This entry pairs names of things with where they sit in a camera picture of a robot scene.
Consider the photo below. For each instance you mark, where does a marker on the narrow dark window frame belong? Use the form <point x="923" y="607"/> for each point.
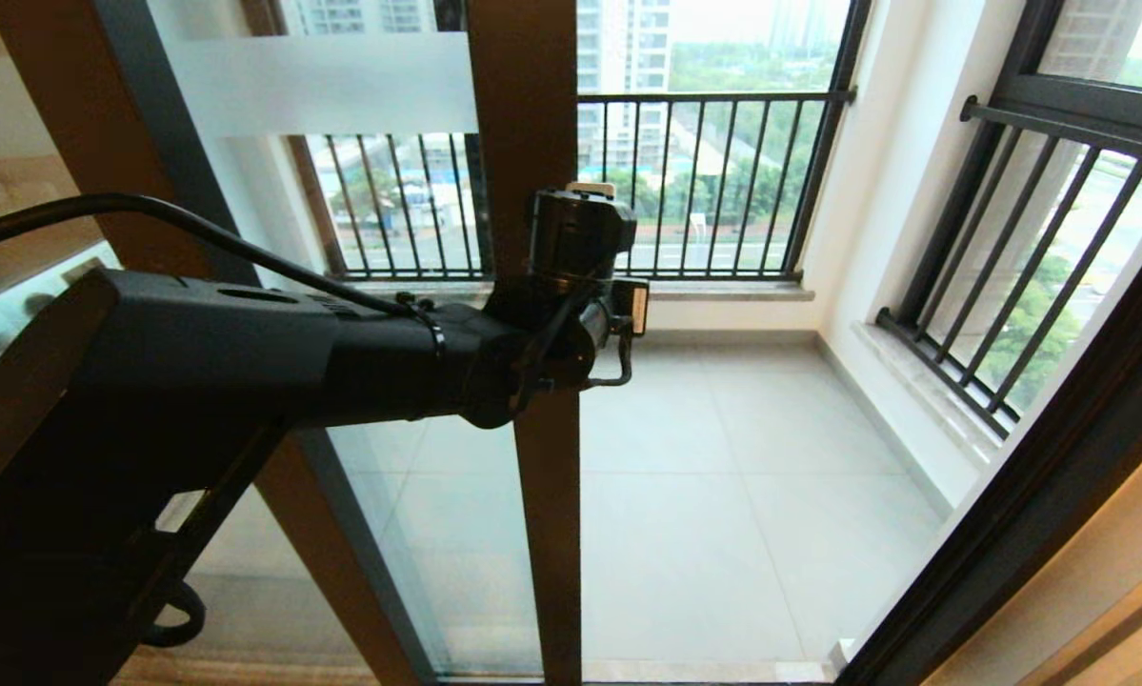
<point x="1085" y="110"/>

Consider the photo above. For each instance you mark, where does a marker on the brown sliding door with lock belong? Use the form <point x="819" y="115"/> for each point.
<point x="523" y="95"/>

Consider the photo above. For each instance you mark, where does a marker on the short grey stone window sill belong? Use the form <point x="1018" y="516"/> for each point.
<point x="923" y="391"/>

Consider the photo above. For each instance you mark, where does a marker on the short black window railing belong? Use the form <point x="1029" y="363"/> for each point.
<point x="1009" y="286"/>

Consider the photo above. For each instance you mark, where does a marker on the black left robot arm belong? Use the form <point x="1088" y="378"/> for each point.
<point x="199" y="353"/>

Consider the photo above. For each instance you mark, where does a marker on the long grey stone window sill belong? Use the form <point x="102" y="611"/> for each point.
<point x="742" y="293"/>

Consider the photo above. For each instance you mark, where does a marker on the long black window railing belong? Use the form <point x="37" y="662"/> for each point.
<point x="723" y="276"/>

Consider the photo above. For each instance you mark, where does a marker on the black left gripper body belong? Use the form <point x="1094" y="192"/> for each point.
<point x="618" y="310"/>

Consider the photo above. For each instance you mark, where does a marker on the brown glass door without lock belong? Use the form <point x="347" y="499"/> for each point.
<point x="85" y="114"/>

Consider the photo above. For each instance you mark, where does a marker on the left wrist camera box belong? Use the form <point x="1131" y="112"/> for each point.
<point x="591" y="189"/>

